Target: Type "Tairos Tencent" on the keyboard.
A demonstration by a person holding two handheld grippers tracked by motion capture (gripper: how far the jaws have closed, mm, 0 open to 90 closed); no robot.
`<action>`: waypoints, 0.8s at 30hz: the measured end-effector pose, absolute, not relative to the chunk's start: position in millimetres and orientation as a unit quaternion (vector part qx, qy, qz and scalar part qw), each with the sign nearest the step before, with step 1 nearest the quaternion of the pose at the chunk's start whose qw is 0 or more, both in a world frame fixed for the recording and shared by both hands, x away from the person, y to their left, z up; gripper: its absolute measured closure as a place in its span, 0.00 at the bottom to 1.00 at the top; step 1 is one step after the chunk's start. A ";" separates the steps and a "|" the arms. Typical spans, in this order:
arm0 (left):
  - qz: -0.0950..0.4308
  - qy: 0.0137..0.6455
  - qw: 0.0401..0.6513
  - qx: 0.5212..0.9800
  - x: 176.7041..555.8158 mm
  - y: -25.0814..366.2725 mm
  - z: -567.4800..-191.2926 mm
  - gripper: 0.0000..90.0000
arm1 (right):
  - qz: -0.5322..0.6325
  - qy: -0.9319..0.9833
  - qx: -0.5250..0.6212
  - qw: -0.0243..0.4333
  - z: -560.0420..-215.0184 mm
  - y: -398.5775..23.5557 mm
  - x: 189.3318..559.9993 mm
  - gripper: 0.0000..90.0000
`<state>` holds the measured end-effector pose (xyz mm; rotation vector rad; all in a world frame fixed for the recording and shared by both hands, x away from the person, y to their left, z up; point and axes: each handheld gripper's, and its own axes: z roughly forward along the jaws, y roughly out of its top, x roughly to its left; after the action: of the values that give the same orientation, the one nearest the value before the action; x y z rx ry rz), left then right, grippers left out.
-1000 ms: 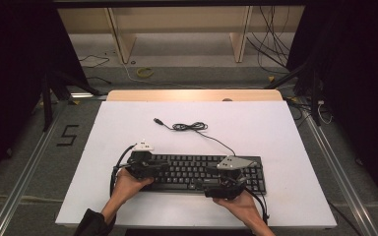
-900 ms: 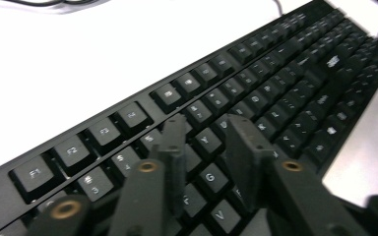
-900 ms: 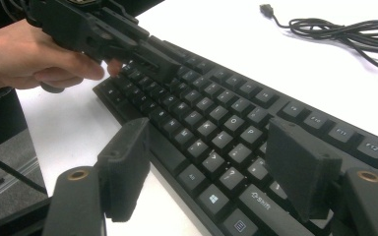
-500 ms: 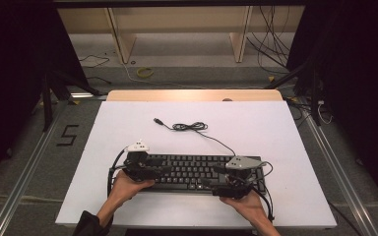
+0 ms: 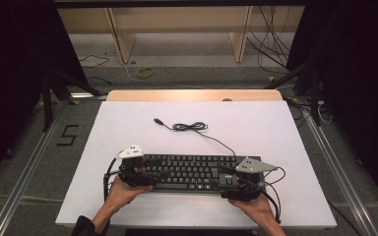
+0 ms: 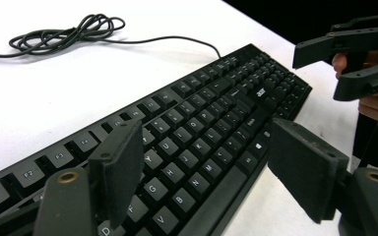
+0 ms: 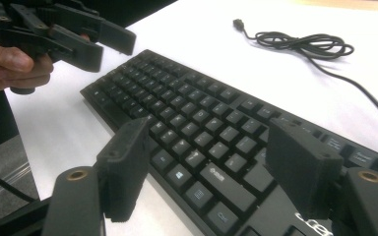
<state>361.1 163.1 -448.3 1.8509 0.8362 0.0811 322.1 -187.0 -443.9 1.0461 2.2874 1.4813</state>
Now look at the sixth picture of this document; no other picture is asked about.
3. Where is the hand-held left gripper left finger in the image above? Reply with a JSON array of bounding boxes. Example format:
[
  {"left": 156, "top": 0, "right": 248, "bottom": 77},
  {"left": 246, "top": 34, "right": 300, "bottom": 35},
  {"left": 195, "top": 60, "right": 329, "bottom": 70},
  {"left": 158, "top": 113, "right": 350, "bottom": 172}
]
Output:
[{"left": 88, "top": 119, "right": 145, "bottom": 230}]

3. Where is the black computer keyboard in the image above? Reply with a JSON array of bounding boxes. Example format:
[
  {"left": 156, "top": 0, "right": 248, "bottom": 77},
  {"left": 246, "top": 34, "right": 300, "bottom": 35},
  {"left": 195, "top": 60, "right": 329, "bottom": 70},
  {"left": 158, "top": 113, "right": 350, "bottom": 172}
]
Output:
[{"left": 0, "top": 43, "right": 313, "bottom": 236}]

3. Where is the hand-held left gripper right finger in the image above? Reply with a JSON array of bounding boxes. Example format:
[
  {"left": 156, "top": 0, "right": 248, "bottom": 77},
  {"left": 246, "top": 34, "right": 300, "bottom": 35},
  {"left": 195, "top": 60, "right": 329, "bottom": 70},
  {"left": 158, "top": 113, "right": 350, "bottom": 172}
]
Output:
[{"left": 267, "top": 117, "right": 350, "bottom": 224}]

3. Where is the black keyboard cable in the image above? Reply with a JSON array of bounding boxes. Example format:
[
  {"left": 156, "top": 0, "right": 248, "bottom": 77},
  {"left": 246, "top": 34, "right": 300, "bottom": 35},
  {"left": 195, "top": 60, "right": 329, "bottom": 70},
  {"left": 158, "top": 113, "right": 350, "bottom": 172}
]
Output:
[{"left": 0, "top": 13, "right": 222, "bottom": 60}]

